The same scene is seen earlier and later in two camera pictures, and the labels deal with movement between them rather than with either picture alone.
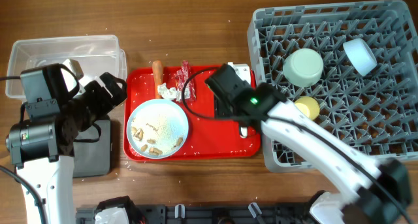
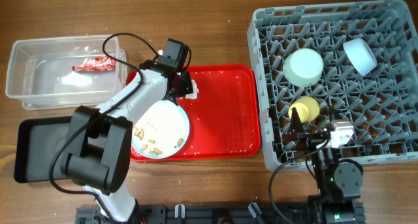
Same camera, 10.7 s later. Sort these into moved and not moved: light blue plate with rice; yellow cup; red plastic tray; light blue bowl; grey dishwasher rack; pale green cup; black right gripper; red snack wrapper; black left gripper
Moved: black left gripper; red snack wrapper; black right gripper
Not moved: pale green cup; red plastic tray; light blue bowl; grey dishwasher rack; yellow cup; light blue plate with rice
